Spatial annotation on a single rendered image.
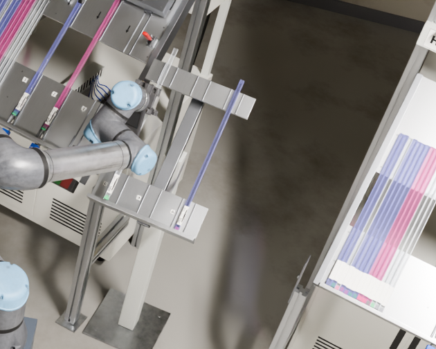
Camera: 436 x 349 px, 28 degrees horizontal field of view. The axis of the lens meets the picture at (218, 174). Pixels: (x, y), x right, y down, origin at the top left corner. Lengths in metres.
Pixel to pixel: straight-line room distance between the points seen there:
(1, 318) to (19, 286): 0.10
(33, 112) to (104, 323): 0.86
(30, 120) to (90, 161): 0.74
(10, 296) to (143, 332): 1.08
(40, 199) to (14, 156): 1.41
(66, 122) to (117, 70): 0.65
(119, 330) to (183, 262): 0.48
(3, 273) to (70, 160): 0.38
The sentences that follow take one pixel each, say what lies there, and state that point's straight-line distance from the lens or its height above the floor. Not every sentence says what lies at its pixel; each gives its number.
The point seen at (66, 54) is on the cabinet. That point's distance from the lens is 3.41.
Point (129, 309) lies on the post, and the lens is 3.15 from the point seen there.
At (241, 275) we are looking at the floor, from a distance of 3.56.
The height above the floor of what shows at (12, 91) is 0.79.
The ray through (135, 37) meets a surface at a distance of 2.82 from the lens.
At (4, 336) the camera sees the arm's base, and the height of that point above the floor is 0.62.
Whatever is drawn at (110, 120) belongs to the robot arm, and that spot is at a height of 1.10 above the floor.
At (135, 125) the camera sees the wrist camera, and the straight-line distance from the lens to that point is 2.45.
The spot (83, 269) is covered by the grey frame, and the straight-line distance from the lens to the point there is 3.00.
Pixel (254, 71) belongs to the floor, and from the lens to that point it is 4.86.
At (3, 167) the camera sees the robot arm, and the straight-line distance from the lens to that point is 1.97.
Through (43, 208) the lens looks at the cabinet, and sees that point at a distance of 3.39.
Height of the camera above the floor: 2.42
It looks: 37 degrees down
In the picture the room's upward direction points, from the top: 18 degrees clockwise
